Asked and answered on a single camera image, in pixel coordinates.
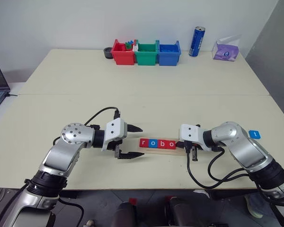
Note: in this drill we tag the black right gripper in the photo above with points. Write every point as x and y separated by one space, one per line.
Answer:
188 146

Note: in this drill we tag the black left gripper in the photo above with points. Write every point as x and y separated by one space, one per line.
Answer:
115 144

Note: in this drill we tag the red letter tile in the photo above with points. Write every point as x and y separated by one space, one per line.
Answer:
143 142

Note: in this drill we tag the blue letter tile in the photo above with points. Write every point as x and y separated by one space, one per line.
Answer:
254 134
153 143

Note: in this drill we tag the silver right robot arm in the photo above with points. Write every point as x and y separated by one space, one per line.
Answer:
246 151

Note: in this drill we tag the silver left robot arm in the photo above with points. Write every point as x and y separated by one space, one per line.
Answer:
68 146

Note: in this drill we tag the wooden tile rack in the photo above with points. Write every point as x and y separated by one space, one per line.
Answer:
161 151

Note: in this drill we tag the dark rounded robot leg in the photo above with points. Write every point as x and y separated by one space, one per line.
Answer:
123 216
180 212

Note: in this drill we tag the green plastic bin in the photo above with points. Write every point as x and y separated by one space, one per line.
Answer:
145 58

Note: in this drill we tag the red plastic bin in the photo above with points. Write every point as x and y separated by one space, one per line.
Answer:
123 56

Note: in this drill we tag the light green shoe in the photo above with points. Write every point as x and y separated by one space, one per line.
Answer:
253 205

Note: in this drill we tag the blue plastic bin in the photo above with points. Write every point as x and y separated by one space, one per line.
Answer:
168 56

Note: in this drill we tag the small green and blue pieces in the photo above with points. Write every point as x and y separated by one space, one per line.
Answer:
129 45

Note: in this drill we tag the purple tissue pack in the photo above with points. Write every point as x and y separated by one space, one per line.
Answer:
226 50

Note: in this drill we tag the blue drink can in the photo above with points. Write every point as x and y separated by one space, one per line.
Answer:
197 42

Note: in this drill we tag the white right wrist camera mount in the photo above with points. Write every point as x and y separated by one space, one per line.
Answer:
190 133

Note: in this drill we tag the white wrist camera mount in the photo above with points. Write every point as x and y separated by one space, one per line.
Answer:
190 133
114 130

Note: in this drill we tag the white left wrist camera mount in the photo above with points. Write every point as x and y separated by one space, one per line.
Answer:
114 130

